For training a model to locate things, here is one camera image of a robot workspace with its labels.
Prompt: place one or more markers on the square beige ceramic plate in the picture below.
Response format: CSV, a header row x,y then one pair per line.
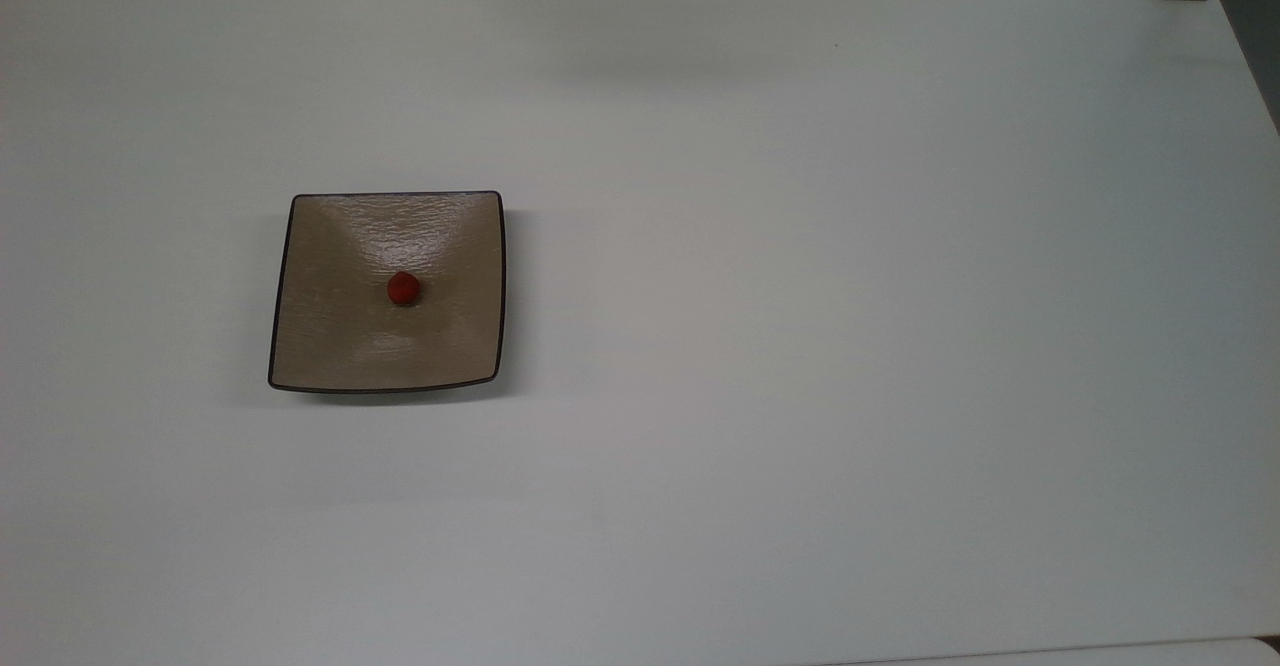
x,y
385,351

